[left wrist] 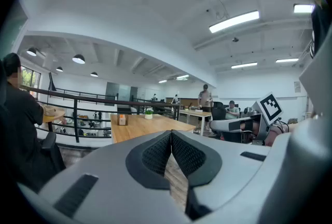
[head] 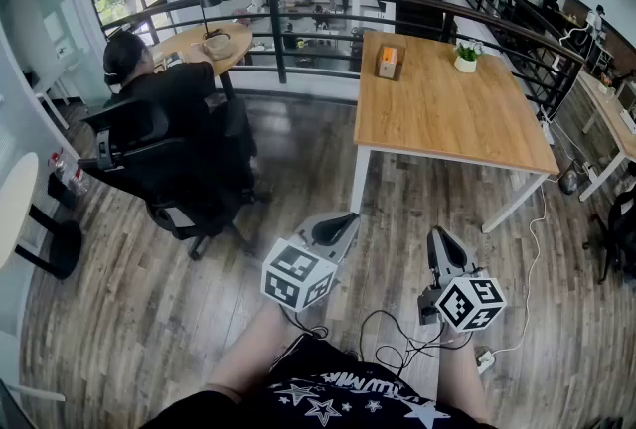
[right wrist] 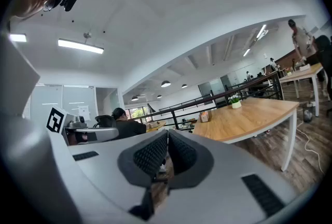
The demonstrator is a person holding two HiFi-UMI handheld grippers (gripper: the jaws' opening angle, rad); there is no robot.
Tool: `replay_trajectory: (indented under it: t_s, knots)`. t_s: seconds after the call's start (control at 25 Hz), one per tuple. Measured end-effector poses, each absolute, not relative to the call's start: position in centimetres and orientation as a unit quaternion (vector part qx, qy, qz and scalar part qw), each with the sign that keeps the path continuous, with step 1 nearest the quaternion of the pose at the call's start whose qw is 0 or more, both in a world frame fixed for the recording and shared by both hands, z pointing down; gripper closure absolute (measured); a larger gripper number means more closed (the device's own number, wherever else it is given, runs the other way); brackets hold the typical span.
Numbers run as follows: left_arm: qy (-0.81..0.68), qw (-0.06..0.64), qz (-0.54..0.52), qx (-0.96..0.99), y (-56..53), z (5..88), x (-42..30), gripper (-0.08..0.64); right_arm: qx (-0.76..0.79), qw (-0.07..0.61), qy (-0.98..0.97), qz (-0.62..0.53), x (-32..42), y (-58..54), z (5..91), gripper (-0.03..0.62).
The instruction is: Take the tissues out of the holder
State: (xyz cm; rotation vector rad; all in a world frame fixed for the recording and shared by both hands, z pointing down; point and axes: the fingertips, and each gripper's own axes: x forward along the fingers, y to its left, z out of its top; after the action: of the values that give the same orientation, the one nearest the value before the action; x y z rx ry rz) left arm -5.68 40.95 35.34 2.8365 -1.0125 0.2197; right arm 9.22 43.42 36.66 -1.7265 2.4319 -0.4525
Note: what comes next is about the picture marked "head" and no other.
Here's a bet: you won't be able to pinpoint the black cable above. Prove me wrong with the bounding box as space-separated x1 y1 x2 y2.
360 310 473 376
270 307 330 368

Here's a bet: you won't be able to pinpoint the person's left forearm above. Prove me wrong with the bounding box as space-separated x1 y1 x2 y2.
206 302 299 401

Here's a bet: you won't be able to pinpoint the person's right forearm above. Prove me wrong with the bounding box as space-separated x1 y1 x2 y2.
436 331 493 423

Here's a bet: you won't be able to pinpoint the brown transparent container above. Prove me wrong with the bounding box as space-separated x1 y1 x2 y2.
373 43 407 82

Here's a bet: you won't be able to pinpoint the black metal railing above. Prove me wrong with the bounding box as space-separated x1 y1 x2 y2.
101 0 585 120

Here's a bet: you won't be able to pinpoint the orange and white box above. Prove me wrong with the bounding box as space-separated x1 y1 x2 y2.
379 47 398 78

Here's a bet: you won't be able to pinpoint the black office chair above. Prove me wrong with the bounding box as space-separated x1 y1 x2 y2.
77 96 259 262

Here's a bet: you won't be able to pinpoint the rectangular wooden table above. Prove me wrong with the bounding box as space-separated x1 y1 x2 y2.
349 144 551 234

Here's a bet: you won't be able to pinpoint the potted plant in white pot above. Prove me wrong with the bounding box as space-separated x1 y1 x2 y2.
452 39 484 73

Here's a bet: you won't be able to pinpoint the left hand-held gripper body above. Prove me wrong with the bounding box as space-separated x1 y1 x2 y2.
260 216 345 314

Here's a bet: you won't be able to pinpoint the gray round floor object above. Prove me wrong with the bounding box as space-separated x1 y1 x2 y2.
558 168 583 196

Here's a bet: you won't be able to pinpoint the person's black star-print shirt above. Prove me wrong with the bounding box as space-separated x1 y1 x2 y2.
138 335 498 429

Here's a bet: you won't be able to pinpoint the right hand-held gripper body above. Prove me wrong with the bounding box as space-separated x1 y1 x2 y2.
416 262 508 334

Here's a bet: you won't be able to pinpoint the white round table black base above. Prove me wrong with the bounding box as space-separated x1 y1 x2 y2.
0 152 83 280

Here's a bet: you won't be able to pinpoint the white frame with dark panel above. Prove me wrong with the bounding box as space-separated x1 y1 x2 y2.
0 379 67 429

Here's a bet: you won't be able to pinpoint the clear water bottle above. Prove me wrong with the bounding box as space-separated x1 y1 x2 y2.
48 148 72 181
64 166 90 198

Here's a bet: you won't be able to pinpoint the round wooden table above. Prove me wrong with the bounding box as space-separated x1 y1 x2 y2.
148 22 254 103

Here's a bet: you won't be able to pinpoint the white cable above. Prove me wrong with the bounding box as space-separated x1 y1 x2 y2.
489 118 551 358

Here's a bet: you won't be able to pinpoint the wooden desk white legs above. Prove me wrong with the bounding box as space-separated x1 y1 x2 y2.
575 69 636 203

